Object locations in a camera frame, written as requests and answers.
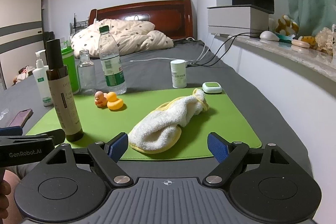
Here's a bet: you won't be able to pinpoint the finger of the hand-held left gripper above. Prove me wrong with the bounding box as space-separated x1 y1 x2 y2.
0 129 66 147
0 126 24 138

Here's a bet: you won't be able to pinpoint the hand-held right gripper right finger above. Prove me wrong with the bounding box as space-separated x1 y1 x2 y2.
204 132 293 185

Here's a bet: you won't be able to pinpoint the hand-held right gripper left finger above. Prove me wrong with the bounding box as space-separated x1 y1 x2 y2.
39 132 134 186

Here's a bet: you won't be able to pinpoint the brown spray bottle black cap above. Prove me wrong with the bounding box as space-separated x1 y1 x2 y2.
46 39 84 142

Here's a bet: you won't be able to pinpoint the white towel with yellow trim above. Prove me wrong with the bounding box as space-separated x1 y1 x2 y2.
128 88 210 154

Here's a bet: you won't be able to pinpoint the person's left hand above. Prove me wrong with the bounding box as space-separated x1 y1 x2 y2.
0 180 12 216

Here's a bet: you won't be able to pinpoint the smartphone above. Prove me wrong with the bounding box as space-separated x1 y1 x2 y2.
5 109 34 128

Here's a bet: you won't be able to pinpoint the person's bare leg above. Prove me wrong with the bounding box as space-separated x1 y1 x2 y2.
5 164 36 180

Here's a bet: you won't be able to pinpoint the green mat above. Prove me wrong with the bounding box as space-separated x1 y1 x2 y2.
25 88 263 161

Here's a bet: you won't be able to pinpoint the yellow rubber duck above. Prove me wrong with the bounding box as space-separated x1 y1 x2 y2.
106 92 124 111

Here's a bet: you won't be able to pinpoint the orange toy duck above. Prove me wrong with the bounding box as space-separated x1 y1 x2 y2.
94 91 108 108

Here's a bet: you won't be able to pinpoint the white pump lotion bottle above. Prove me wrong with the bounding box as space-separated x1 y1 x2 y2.
32 51 54 107

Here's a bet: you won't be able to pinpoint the pile of clothes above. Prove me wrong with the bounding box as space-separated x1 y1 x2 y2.
13 65 36 85

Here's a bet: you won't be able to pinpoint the small white and green case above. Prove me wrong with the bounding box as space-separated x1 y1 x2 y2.
202 81 222 94

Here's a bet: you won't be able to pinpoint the small clear glass bottle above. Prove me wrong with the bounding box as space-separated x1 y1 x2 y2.
77 50 97 94

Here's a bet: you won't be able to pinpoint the green tumbler with white lid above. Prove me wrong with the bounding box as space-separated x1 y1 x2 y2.
60 42 80 94

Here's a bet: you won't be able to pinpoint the clear water bottle green cap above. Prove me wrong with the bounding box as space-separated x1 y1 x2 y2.
99 26 127 95

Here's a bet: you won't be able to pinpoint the white pill bottle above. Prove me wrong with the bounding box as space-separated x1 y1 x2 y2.
170 59 187 89

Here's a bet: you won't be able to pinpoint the white and grey wardrobe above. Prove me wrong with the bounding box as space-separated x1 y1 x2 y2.
0 0 50 90

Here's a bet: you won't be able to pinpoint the beige patterned duvet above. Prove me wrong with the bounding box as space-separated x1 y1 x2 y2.
71 18 174 58

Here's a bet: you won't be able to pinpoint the white oval object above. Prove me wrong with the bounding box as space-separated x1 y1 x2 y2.
259 30 281 41

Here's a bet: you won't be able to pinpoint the teal paper item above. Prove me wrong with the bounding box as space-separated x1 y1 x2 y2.
274 32 296 43

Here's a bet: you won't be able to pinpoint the white and grey box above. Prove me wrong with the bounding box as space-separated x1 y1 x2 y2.
207 4 269 38

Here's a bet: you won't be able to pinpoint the round wooden object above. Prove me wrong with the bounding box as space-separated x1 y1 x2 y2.
291 39 310 50

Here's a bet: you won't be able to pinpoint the tiger plush toy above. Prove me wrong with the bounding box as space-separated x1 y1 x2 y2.
298 35 317 49

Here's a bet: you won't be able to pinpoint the yellow and white plush toy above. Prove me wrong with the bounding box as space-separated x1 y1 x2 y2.
274 14 300 35

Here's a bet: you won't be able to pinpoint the red wooden headboard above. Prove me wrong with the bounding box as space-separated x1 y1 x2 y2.
88 0 198 41

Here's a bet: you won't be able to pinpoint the crumpled beige bag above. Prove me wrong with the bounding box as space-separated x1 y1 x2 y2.
315 27 336 55

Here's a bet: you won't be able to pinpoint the white charging cable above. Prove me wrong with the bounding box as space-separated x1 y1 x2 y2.
129 57 189 64

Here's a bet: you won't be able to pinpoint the black cables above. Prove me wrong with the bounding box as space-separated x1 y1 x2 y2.
186 32 260 67

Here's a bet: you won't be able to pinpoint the black wire rack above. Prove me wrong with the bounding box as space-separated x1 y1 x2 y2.
69 14 90 35

